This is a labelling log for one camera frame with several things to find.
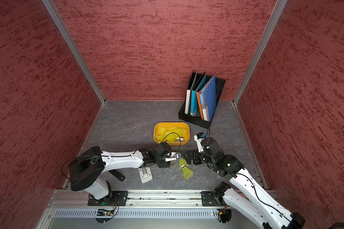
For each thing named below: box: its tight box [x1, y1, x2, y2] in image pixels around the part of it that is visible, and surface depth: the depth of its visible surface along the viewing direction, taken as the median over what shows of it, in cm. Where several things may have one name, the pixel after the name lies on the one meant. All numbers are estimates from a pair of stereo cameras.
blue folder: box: [199, 74, 217, 122], surface depth 92 cm
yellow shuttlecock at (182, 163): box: [179, 157, 189, 169], surface depth 85 cm
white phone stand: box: [137, 166, 153, 184], surface depth 82 cm
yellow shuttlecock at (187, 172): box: [182, 166, 194, 180], surface depth 84 cm
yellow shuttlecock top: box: [154, 126, 169, 143], surface depth 99 cm
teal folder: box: [190, 72, 207, 117], surface depth 92 cm
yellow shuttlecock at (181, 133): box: [174, 126, 188, 142], surface depth 97 cm
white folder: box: [184, 70, 198, 115], surface depth 94 cm
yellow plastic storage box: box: [153, 122, 191, 146], surface depth 98 cm
